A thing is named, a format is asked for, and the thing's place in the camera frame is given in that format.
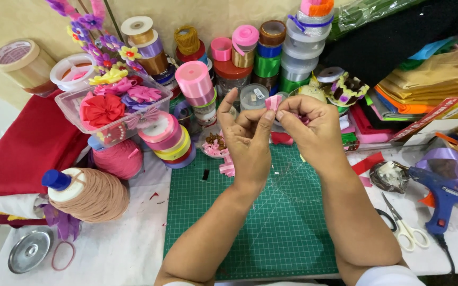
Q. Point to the red fabric flower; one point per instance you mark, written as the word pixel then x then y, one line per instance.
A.
pixel 101 111

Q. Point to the purple flower garland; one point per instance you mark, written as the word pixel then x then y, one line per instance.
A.
pixel 94 43

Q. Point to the cardboard box with red label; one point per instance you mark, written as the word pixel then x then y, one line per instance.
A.
pixel 435 119

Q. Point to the pink ribbon petal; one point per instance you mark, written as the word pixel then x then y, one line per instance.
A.
pixel 272 102

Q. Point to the clear plastic box of flowers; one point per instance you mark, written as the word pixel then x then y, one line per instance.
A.
pixel 74 109

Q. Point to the brown dish with wax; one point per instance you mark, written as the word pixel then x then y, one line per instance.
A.
pixel 388 176

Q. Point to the small clear plastic container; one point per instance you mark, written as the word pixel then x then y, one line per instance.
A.
pixel 253 97

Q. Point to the large beige tape roll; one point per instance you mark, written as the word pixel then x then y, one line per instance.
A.
pixel 26 65

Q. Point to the stack of flat ribbon spools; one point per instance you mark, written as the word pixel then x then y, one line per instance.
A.
pixel 169 139

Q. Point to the white folded fabric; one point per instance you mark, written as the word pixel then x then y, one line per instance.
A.
pixel 10 204

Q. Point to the black fabric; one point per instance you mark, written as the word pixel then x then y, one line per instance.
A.
pixel 380 43

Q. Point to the beige yarn cone blue cap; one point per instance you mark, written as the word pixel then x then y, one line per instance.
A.
pixel 94 196

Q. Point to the small black piece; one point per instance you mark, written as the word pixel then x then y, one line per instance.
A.
pixel 206 174

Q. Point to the pile of pink ribbon petals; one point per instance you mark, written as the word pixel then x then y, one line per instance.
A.
pixel 227 167

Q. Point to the stack of folded coloured fabrics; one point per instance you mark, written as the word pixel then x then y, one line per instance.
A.
pixel 423 91

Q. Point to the white table cover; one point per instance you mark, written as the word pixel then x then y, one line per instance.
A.
pixel 125 246

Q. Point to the crowd of coloured ribbon rolls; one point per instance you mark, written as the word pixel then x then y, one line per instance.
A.
pixel 266 65

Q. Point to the lavender satin ribbon length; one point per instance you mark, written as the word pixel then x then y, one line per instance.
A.
pixel 443 155

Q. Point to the white plastic spool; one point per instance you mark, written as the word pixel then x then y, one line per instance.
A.
pixel 72 73

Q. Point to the clear jar with red lid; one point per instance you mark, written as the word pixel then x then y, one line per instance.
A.
pixel 231 77

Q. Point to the red folded fabric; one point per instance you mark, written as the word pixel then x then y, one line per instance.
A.
pixel 26 151

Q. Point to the person's right hand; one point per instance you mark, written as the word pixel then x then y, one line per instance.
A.
pixel 316 135

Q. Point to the pink folded fabric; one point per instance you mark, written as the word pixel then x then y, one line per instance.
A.
pixel 366 127

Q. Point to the person's left hand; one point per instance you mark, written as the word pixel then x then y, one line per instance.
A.
pixel 247 155

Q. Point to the green wrapped roll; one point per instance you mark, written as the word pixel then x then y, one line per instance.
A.
pixel 372 14

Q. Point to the blue hot glue gun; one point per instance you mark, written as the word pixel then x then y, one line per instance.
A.
pixel 445 194

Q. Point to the purple fabric petals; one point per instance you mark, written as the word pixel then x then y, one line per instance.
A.
pixel 64 224

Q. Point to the yellow fabric flower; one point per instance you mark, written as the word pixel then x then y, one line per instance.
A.
pixel 107 76

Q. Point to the pink yarn cone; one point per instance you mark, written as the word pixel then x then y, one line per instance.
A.
pixel 117 159

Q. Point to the crocheted yellow purple ornament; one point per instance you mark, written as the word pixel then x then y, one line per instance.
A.
pixel 348 89

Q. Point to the red ribbon strip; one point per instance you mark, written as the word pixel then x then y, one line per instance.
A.
pixel 368 163

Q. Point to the green cutting mat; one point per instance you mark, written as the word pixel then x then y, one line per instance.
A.
pixel 292 214

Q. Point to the round metal lid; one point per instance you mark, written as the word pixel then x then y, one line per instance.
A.
pixel 30 250

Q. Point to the red rubber band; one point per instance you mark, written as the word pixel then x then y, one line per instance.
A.
pixel 54 260

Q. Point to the white shirt sleeve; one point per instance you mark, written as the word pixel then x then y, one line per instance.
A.
pixel 390 277

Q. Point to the small bowl of ribbon pieces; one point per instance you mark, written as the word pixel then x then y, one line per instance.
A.
pixel 212 145

